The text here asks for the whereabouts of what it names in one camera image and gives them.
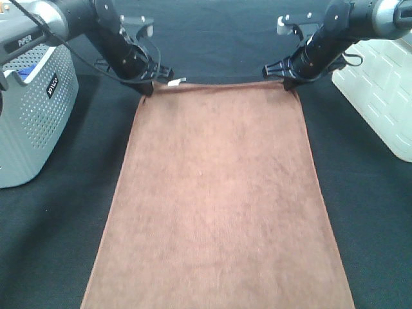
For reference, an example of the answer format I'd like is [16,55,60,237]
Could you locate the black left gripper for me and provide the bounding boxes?
[96,44,174,96]

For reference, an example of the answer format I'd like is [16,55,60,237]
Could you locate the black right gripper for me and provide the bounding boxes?
[263,48,346,91]

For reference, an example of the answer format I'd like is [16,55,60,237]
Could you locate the brown towel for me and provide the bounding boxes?
[81,82,354,308]

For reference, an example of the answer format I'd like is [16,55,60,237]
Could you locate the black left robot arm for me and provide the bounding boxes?
[1,1,174,97]

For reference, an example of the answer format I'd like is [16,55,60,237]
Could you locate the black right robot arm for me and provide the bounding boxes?
[262,1,411,91]

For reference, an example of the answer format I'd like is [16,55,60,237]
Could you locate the blue towel in basket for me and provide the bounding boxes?
[18,64,37,80]

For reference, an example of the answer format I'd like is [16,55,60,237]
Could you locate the grey perforated laundry basket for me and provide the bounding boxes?
[1,44,79,189]

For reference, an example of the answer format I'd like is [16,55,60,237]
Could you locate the black table cloth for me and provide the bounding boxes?
[1,1,411,308]

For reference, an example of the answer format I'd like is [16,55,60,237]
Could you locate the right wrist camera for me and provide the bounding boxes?
[276,12,324,38]

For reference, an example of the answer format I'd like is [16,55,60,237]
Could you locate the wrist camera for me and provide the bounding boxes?
[120,15,155,41]
[276,12,324,38]

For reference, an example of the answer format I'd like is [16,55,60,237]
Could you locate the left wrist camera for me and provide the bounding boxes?
[120,15,155,41]

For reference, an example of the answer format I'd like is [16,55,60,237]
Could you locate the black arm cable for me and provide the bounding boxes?
[9,0,162,81]

